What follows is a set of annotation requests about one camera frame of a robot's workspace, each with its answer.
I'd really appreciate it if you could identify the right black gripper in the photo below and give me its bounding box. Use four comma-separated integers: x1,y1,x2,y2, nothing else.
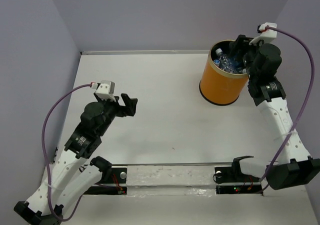
227,34,267,80

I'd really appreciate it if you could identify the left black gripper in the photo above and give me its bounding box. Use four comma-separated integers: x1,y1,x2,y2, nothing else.
94,91,138,136

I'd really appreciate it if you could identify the blue label plastic bottle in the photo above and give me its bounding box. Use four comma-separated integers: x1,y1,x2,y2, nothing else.
231,52,246,70

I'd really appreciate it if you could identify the clear bottle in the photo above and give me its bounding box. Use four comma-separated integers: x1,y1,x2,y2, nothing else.
213,59,220,67
215,48,233,73

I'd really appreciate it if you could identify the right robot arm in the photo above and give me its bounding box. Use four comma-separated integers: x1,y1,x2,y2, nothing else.
229,35,320,190

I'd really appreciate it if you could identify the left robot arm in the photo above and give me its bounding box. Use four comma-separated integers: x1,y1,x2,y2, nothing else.
14,93,138,225

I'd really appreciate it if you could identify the orange cylindrical bin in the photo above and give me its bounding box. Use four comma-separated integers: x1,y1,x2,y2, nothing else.
199,39,248,106

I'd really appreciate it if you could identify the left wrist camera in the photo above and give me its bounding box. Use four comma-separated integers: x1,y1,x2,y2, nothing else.
91,80,116,102

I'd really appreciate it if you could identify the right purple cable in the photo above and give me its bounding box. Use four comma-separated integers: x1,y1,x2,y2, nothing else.
259,26,314,195

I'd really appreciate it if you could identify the purple cable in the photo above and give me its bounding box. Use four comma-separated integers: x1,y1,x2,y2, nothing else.
259,26,314,195
41,83,95,222

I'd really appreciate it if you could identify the metal rail back edge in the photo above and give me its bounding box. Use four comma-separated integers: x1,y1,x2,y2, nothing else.
80,50,209,56

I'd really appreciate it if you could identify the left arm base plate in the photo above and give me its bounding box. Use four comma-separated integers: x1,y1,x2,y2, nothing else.
84,166,128,196

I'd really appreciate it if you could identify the metal rail front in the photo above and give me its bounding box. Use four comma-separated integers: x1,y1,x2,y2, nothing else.
112,162,232,166

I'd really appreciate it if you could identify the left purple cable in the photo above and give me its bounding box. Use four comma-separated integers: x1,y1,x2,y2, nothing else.
41,83,95,222

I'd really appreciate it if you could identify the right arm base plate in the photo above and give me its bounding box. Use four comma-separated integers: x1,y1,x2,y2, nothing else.
212,166,262,195

